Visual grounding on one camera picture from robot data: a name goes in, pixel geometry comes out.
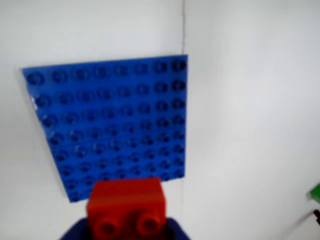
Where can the blue 8x8 building plate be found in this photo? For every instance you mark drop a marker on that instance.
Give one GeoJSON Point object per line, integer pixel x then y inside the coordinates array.
{"type": "Point", "coordinates": [112, 112]}

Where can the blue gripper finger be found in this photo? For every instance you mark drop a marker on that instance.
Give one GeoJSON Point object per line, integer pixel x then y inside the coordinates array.
{"type": "Point", "coordinates": [176, 231]}
{"type": "Point", "coordinates": [77, 231]}

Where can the red 2x2 building block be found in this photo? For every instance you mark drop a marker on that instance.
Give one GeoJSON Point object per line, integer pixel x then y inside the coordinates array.
{"type": "Point", "coordinates": [125, 200]}

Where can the green chair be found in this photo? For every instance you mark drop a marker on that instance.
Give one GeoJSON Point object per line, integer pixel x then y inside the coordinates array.
{"type": "Point", "coordinates": [315, 192]}

